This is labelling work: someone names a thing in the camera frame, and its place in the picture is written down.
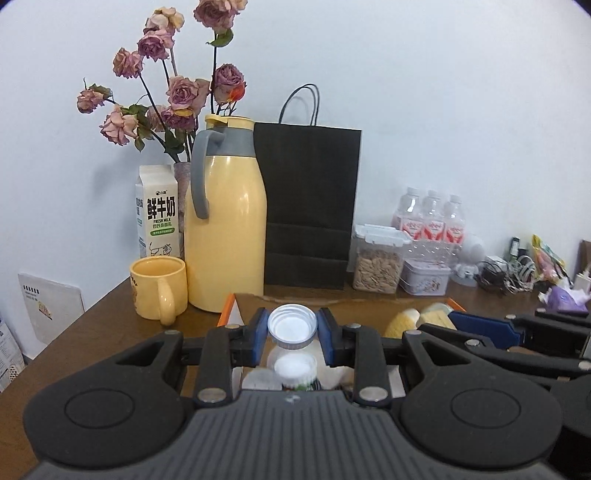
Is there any colourful snack packet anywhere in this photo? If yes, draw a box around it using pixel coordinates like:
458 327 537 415
531 234 567 282

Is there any blue white box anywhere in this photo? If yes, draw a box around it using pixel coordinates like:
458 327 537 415
0 314 27 393

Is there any yellow mug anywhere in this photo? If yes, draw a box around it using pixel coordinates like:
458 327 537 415
129 257 189 326

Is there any black paper bag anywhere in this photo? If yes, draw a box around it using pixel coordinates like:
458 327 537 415
254 84 363 291

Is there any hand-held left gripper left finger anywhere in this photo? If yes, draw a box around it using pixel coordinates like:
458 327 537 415
108 307 271 409

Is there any dried pink rose bouquet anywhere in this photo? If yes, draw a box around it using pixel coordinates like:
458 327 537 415
76 0 250 164

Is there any white cable tangle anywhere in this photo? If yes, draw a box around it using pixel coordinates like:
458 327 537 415
505 256 539 294

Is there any grey flower vase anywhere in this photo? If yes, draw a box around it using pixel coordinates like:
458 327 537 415
173 161 192 259

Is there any clear water bottle red label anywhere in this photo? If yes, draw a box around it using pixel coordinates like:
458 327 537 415
420 190 447 243
442 195 467 246
392 187 424 241

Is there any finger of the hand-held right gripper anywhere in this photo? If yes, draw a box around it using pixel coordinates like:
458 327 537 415
449 308 591 350
417 322 591 382

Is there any purple tissue pack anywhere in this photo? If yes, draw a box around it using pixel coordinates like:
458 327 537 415
540 285 591 313

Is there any small white capped bottle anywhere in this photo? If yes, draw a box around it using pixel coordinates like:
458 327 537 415
273 353 319 392

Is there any yellow thermos jug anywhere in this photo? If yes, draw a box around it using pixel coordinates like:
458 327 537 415
184 114 269 314

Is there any clear seed container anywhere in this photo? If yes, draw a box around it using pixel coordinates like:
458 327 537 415
352 224 412 295

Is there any yellow white plush sheep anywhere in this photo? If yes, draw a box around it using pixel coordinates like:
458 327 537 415
384 302 458 339

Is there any printed tin box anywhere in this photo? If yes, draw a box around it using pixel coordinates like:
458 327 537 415
399 258 452 296

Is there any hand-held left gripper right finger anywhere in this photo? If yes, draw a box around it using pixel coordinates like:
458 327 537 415
318 306 482 409

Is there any black cable tangle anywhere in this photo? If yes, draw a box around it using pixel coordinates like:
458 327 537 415
478 261 513 293

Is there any white milk carton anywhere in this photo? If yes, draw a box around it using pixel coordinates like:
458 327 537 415
135 165 185 260

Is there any orange red cardboard box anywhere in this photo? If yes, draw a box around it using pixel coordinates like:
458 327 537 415
217 292 464 398

